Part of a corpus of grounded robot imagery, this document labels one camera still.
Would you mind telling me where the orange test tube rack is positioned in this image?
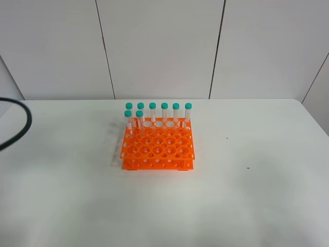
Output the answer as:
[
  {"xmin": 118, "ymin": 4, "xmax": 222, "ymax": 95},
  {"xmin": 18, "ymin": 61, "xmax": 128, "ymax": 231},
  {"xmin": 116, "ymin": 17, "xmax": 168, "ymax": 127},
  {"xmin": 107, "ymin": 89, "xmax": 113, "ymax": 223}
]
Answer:
[{"xmin": 120, "ymin": 117, "xmax": 195, "ymax": 171}]

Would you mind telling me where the green-capped test tube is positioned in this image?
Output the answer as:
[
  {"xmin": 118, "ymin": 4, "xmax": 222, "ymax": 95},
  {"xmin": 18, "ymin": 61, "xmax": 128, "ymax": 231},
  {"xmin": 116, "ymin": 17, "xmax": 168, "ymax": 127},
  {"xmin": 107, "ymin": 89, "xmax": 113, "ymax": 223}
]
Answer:
[{"xmin": 136, "ymin": 110, "xmax": 145, "ymax": 136}]

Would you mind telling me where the black left camera cable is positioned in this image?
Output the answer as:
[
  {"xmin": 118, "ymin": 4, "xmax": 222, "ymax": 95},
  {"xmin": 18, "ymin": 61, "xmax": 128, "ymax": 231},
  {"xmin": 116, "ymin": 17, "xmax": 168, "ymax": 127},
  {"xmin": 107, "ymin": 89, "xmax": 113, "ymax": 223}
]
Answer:
[{"xmin": 0, "ymin": 97, "xmax": 32, "ymax": 151}]

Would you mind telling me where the second row left tube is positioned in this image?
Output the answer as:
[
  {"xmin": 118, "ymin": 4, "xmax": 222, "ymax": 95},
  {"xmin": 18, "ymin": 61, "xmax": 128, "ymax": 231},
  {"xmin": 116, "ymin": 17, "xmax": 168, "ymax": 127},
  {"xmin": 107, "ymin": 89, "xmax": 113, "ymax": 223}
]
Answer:
[{"xmin": 124, "ymin": 110, "xmax": 133, "ymax": 130}]

